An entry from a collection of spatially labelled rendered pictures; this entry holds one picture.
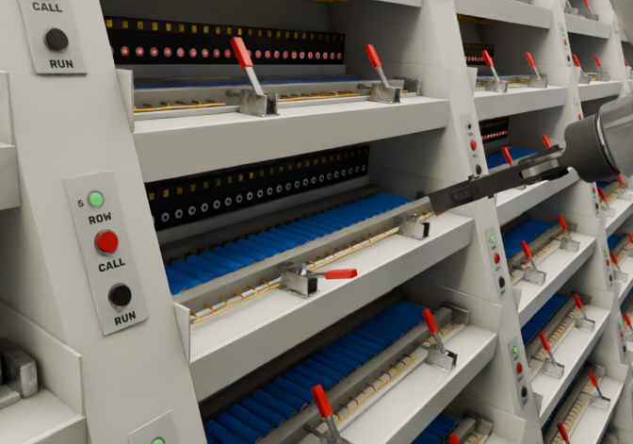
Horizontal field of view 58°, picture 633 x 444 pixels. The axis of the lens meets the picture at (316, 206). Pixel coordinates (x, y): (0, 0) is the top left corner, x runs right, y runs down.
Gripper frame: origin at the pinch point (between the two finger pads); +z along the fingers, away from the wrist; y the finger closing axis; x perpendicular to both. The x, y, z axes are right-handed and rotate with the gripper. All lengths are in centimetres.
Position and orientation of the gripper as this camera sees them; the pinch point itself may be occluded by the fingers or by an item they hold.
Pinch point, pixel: (456, 195)
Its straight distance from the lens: 81.0
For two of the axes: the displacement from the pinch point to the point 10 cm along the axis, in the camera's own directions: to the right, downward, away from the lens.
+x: -3.4, -9.4, 0.4
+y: 6.1, -1.9, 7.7
